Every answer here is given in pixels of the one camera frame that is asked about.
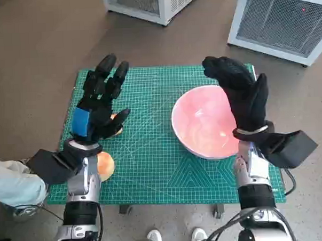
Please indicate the left bare black robot hand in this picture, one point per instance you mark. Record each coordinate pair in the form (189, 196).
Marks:
(99, 120)

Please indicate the right black gloved robot hand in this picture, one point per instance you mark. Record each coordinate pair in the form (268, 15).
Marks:
(242, 95)

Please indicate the twisted orange toy bread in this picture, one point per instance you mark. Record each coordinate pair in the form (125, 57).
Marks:
(113, 116)

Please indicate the round toy bread bun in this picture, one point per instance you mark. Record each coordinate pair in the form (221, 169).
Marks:
(107, 166)

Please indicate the pink bowl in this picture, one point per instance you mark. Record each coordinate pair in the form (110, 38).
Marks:
(198, 119)

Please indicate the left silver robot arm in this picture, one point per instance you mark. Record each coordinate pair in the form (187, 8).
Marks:
(81, 188)

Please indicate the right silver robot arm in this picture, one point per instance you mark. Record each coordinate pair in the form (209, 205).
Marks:
(253, 175)

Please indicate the green cutting mat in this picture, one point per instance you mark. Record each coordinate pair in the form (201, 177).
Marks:
(151, 153)

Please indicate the large white mesh cabinet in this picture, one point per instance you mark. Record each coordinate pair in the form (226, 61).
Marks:
(279, 19)

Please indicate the black table caster wheel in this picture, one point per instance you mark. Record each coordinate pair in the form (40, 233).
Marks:
(219, 211)
(125, 209)

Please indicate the person's shoe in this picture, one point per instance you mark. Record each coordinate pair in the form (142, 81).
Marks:
(23, 212)

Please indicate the small white mesh cabinet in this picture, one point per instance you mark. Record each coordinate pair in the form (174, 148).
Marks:
(145, 3)

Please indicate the white shoe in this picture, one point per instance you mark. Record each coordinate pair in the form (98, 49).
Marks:
(198, 235)
(154, 236)

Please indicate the left black wrist camera box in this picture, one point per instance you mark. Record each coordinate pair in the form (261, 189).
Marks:
(50, 168)

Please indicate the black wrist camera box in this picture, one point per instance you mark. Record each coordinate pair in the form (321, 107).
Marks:
(50, 168)
(290, 149)

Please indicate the right black wrist camera box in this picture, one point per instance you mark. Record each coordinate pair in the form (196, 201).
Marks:
(290, 149)

